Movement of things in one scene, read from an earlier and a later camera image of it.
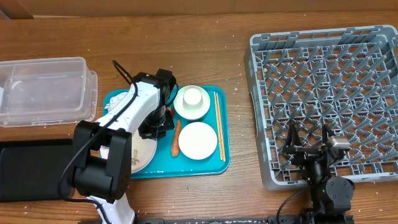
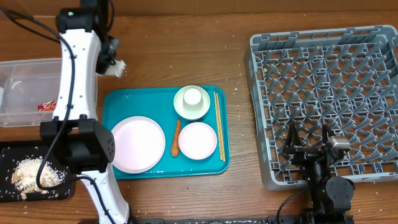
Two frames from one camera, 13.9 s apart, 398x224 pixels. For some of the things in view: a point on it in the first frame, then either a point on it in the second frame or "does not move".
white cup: x=192 y=96 does not move
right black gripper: x=305 y=150 does not move
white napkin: x=114 y=101 → x=116 y=69
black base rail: x=270 y=219 does not move
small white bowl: x=198 y=140 does not move
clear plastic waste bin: x=46 y=91 does not move
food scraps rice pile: x=135 y=159 → x=25 y=174
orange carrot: x=175 y=147 does not move
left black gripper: x=146 y=132 → x=101 y=67
